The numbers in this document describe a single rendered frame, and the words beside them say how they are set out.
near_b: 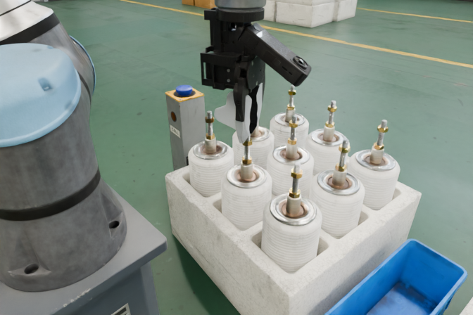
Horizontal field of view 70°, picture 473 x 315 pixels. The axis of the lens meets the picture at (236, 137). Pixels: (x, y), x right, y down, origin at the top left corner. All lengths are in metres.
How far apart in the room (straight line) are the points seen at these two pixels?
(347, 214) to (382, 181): 0.11
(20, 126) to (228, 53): 0.31
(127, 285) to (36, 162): 0.20
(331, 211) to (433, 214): 0.49
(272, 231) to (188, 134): 0.38
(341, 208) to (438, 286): 0.28
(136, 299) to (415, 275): 0.55
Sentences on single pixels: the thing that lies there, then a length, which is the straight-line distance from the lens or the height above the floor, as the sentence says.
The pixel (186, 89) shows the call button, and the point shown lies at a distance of 0.82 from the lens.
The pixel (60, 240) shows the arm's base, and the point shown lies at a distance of 0.41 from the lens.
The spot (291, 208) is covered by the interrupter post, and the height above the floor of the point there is 0.26.
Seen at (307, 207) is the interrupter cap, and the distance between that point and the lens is 0.58.
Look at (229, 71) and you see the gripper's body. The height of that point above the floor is 0.46.
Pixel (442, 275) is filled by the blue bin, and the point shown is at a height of 0.08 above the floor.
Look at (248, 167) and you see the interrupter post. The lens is 0.61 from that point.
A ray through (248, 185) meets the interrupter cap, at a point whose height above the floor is 0.25.
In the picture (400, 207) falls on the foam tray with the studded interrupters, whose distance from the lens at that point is 0.75.
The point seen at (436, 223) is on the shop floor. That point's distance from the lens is 1.04.
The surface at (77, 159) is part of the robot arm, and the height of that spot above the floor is 0.43.
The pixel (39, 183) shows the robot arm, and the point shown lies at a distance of 0.38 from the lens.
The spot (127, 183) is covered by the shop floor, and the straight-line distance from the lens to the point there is 1.09.
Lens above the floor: 0.62
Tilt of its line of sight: 29 degrees down
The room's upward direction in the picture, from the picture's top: straight up
